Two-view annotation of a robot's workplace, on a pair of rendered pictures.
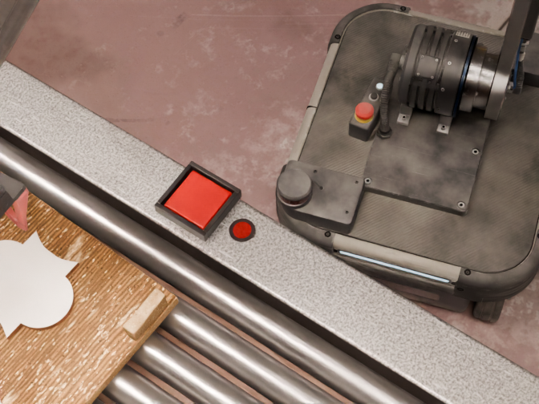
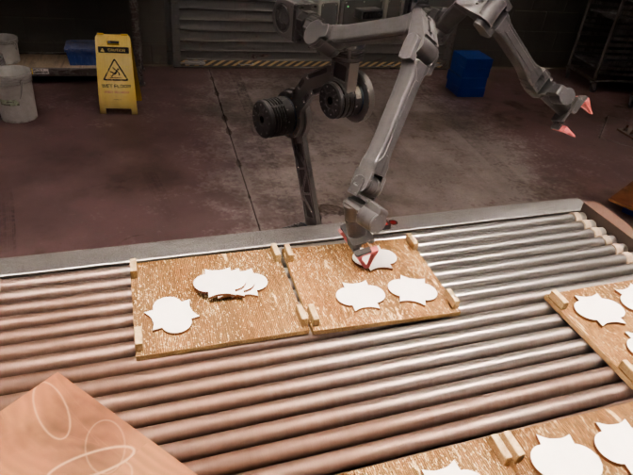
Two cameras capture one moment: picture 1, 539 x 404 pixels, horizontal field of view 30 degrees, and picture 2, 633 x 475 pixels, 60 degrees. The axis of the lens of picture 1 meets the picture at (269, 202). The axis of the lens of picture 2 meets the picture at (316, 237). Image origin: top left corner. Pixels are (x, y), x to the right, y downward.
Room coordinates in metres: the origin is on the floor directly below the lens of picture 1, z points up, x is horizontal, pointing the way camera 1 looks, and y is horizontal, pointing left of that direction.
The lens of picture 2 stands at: (-0.01, 1.52, 1.89)
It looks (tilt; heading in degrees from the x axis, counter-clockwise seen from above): 34 degrees down; 300
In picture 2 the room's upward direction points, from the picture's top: 6 degrees clockwise
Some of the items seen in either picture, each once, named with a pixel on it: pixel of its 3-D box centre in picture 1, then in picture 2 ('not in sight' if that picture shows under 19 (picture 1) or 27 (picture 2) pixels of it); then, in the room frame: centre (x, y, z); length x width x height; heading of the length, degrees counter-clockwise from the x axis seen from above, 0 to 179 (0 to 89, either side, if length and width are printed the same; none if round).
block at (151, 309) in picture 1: (146, 314); (412, 241); (0.44, 0.15, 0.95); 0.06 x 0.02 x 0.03; 139
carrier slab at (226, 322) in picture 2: not in sight; (215, 297); (0.75, 0.70, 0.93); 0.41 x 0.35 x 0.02; 51
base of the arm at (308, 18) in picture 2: not in sight; (310, 25); (0.99, -0.03, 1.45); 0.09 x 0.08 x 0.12; 68
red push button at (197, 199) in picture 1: (198, 201); not in sight; (0.60, 0.09, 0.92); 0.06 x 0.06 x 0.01; 52
